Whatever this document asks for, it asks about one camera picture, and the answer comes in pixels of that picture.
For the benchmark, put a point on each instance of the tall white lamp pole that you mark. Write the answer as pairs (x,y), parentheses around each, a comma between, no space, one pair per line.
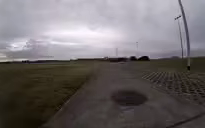
(186,33)

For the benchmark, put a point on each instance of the distant thin mast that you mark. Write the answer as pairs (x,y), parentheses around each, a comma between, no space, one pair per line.
(116,52)
(136,49)

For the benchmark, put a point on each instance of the grass field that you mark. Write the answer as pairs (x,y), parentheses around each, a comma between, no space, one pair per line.
(26,86)

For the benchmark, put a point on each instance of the grass paver grid patch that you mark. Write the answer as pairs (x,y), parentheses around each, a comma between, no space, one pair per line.
(181,83)

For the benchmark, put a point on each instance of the slim grey lamp pole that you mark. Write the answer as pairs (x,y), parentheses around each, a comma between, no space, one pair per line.
(180,36)

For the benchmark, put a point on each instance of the grey concrete path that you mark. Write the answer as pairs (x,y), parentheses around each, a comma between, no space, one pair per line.
(100,90)

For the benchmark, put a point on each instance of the grass strip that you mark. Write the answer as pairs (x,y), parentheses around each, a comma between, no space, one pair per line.
(176,64)

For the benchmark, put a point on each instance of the dark distant bushes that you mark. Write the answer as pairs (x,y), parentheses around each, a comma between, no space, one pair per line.
(140,58)

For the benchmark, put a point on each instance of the dark round manhole cover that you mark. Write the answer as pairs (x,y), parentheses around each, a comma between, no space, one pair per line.
(129,98)

